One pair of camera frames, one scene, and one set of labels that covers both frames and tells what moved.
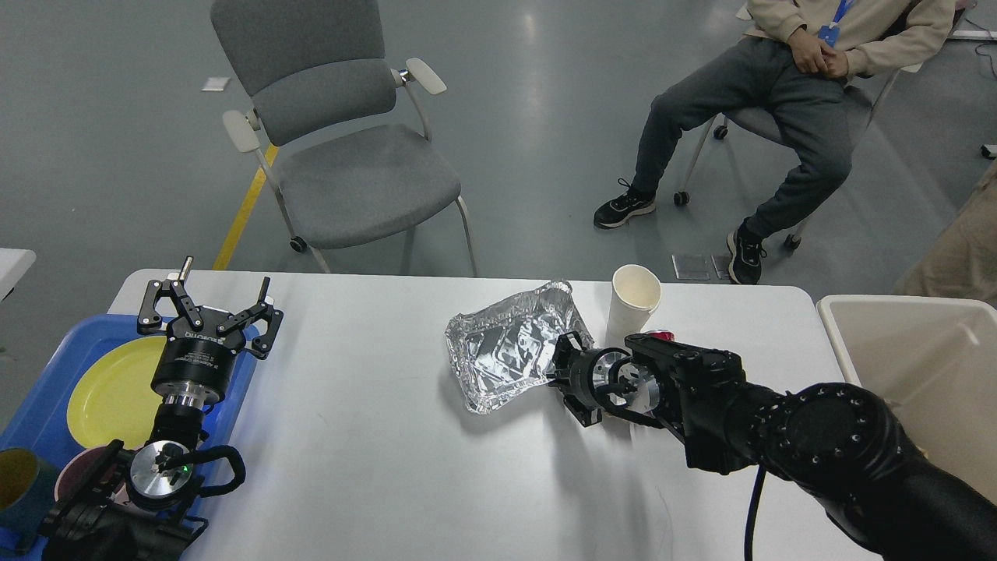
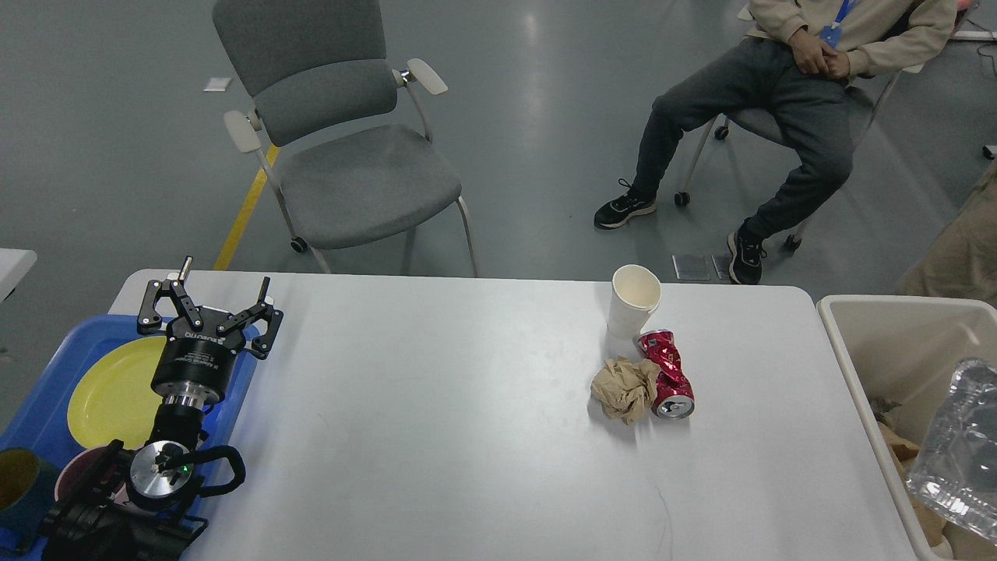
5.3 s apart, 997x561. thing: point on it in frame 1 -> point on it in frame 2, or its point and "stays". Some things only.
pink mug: (72, 471) stays
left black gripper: (195, 368) stays
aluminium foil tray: (509, 345) -> (955, 468)
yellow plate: (114, 400) stays
